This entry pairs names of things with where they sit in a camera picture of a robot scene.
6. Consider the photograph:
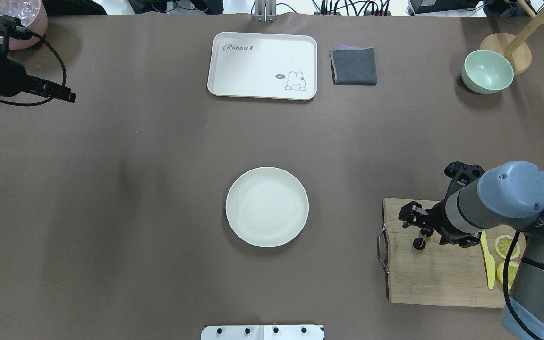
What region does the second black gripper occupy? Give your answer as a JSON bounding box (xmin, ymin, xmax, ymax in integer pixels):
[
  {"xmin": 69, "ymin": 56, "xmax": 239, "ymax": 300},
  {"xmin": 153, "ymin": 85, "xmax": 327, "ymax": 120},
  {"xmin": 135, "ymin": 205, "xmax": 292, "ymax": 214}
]
[{"xmin": 0, "ymin": 58, "xmax": 76, "ymax": 103}]

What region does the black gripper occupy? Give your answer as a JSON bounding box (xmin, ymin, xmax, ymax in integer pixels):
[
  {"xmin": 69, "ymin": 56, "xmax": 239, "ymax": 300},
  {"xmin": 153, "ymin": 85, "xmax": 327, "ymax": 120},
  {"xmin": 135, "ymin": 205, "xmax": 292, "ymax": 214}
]
[{"xmin": 399, "ymin": 161, "xmax": 485, "ymax": 249}]

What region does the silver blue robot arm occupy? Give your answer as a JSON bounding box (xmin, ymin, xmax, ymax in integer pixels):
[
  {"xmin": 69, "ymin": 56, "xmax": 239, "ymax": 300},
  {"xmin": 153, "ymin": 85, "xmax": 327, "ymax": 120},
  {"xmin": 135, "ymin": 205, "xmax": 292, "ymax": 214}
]
[{"xmin": 399, "ymin": 161, "xmax": 544, "ymax": 340}]

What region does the dark red cherry right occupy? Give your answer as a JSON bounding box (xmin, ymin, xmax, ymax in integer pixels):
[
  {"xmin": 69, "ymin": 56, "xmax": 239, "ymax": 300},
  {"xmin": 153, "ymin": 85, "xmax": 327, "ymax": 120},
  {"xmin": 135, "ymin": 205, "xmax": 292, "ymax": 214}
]
[{"xmin": 420, "ymin": 228, "xmax": 434, "ymax": 238}]

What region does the dark red cherry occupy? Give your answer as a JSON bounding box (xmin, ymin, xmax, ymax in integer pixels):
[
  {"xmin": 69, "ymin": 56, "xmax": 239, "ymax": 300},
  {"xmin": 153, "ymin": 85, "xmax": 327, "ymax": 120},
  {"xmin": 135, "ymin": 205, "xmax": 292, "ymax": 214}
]
[
  {"xmin": 412, "ymin": 238, "xmax": 426, "ymax": 250},
  {"xmin": 420, "ymin": 228, "xmax": 434, "ymax": 238}
]

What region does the dark red cherry left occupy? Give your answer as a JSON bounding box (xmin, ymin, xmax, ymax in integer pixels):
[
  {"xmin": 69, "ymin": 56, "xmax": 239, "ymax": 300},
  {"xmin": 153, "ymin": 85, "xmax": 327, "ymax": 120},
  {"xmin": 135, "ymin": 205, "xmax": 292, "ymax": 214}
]
[{"xmin": 412, "ymin": 238, "xmax": 426, "ymax": 250}]

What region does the cream rabbit tray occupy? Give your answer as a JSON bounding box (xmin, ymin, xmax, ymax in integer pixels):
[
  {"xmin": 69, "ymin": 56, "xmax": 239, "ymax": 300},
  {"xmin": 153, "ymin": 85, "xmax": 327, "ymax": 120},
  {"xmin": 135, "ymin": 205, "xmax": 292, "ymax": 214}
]
[{"xmin": 207, "ymin": 32, "xmax": 318, "ymax": 101}]

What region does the pink bowl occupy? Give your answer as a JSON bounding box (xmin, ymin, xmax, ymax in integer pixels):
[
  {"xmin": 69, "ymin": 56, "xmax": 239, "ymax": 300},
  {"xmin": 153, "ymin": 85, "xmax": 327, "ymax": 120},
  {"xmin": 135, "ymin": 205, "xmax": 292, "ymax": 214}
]
[{"xmin": 0, "ymin": 0, "xmax": 48, "ymax": 50}]

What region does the wooden cutting board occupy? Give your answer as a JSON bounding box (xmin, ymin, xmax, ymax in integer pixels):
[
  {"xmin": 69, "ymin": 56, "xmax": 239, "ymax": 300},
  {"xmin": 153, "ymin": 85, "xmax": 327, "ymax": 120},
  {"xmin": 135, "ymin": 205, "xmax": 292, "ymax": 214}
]
[{"xmin": 377, "ymin": 198, "xmax": 504, "ymax": 308}]

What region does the yellow plastic knife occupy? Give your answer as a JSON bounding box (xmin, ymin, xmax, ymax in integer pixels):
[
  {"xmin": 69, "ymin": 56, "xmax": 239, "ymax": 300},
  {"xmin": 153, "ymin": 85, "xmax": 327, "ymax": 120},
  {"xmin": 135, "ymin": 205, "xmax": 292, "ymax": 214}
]
[{"xmin": 480, "ymin": 231, "xmax": 496, "ymax": 290}]

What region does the lemon slice upper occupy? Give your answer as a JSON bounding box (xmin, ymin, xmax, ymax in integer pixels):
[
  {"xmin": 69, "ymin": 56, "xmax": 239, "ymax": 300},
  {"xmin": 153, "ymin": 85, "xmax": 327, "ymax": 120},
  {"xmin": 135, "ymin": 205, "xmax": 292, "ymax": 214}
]
[{"xmin": 493, "ymin": 234, "xmax": 522, "ymax": 261}]

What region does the lemon slice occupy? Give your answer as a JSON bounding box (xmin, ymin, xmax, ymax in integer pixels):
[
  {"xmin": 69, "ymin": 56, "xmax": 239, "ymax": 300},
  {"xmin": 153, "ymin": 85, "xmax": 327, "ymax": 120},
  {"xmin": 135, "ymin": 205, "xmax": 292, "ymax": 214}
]
[
  {"xmin": 496, "ymin": 261, "xmax": 519, "ymax": 290},
  {"xmin": 493, "ymin": 234, "xmax": 522, "ymax": 261}
]

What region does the lemon slice lower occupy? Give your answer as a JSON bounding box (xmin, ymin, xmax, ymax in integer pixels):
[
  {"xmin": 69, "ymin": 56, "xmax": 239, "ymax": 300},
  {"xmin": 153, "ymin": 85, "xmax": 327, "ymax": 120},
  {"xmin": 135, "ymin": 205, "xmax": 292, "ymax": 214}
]
[{"xmin": 496, "ymin": 261, "xmax": 519, "ymax": 290}]

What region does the round cream plate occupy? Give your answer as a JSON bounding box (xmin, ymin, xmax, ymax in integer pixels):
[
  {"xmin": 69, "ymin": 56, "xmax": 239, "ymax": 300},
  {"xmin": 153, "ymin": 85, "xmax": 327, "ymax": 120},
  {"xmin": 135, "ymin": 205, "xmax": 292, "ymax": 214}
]
[{"xmin": 225, "ymin": 167, "xmax": 309, "ymax": 248}]

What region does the mint green bowl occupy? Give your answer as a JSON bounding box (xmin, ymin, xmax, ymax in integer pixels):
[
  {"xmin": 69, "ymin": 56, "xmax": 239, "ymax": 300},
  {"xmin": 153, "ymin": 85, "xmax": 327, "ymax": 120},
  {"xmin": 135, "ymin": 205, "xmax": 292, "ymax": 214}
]
[{"xmin": 461, "ymin": 50, "xmax": 514, "ymax": 94}]

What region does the grey folded cloth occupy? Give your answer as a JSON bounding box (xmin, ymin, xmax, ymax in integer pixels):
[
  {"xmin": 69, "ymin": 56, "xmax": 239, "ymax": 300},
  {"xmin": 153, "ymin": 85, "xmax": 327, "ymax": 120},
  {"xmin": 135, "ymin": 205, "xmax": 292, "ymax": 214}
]
[{"xmin": 330, "ymin": 45, "xmax": 378, "ymax": 86}]

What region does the wooden cup rack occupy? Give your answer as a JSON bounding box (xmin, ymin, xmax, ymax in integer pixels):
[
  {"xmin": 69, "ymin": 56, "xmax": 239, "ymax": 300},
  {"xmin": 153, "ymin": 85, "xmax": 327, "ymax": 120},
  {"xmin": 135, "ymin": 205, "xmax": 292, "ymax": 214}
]
[{"xmin": 479, "ymin": 0, "xmax": 544, "ymax": 75}]

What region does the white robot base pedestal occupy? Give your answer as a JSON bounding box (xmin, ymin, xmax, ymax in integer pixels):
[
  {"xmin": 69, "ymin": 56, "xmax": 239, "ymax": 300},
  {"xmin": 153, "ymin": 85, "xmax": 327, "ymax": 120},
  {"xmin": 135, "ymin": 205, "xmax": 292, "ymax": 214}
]
[{"xmin": 200, "ymin": 324, "xmax": 325, "ymax": 340}]

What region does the aluminium frame post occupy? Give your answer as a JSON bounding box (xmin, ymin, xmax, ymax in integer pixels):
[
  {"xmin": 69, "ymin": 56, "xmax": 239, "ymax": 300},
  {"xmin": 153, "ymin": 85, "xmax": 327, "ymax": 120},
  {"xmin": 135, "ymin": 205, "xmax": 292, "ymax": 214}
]
[{"xmin": 253, "ymin": 0, "xmax": 278, "ymax": 22}]

